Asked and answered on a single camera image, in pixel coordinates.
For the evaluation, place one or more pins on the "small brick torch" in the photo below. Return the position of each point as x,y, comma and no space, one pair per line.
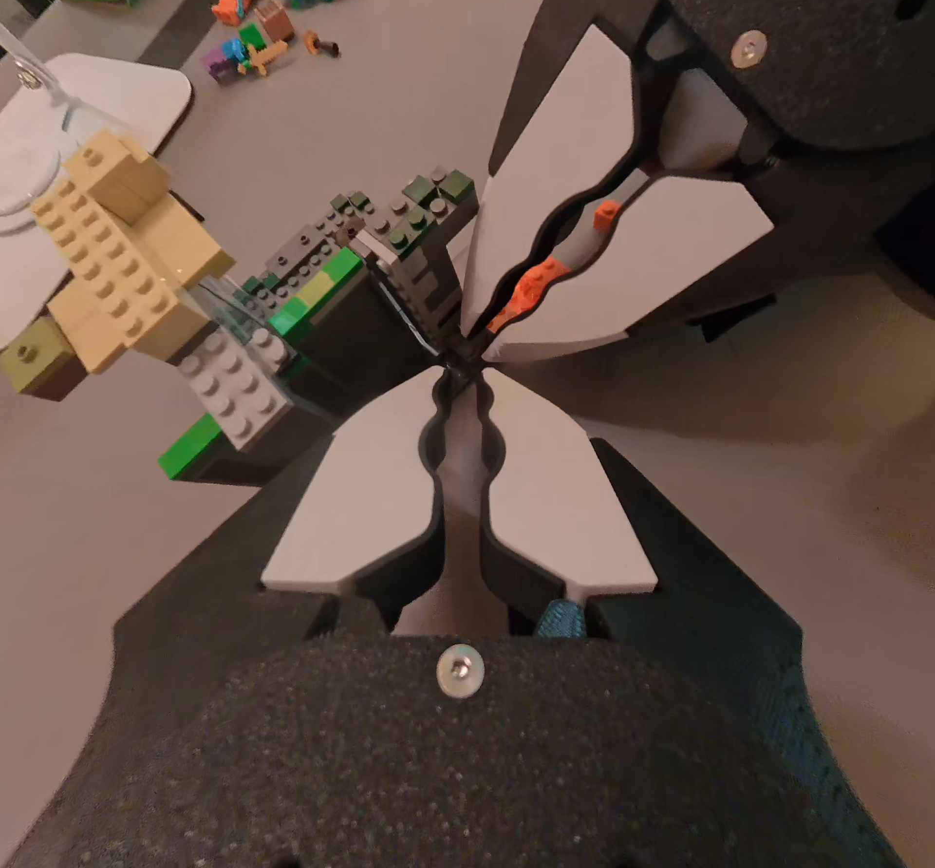
321,44

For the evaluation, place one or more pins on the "brick building model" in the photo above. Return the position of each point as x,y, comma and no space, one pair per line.
146,261

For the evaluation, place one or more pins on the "white book stand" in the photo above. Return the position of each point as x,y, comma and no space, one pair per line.
109,93

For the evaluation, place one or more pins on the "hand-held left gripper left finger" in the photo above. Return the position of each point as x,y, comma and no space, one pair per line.
358,510

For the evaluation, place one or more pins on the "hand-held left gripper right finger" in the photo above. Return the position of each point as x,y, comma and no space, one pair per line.
562,510

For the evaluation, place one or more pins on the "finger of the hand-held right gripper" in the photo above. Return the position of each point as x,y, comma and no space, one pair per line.
540,152
657,261

